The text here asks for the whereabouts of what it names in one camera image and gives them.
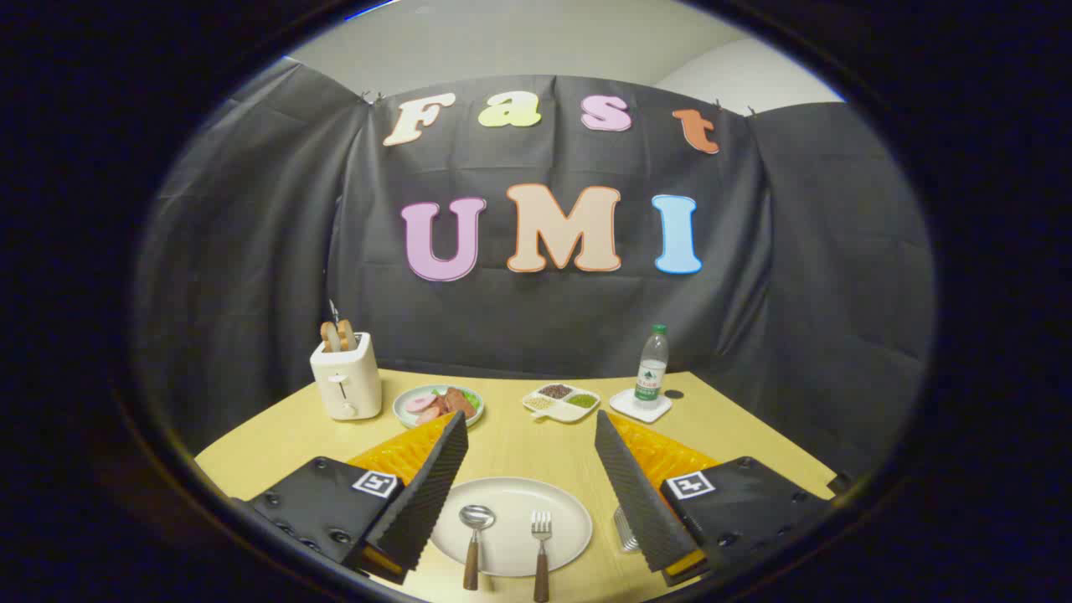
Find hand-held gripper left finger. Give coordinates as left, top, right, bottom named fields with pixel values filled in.
left=247, top=410, right=471, bottom=585

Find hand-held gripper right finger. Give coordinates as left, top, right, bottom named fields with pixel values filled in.
left=594, top=409, right=838, bottom=587

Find wooden handled metal spoon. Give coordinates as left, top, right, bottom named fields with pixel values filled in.
left=458, top=504, right=497, bottom=591

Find wooden handled metal fork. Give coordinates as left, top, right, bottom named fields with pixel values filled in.
left=530, top=511, right=554, bottom=603

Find white square coaster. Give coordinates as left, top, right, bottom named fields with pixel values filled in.
left=609, top=388, right=673, bottom=424

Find large white round plate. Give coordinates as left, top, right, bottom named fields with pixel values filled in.
left=431, top=477, right=594, bottom=578

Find pale green oval plate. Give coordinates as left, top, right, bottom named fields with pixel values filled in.
left=393, top=384, right=485, bottom=430

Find sliced meat and vegetables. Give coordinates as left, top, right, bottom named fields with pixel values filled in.
left=405, top=387, right=481, bottom=425

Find white divided grain dish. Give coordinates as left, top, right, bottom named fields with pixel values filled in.
left=522, top=383, right=601, bottom=424

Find clear plastic water bottle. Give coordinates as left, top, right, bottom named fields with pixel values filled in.
left=634, top=324, right=670, bottom=403

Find white toaster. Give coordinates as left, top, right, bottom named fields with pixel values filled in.
left=310, top=332, right=383, bottom=421

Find metal wire cutlery basket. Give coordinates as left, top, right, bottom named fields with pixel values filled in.
left=613, top=505, right=642, bottom=554

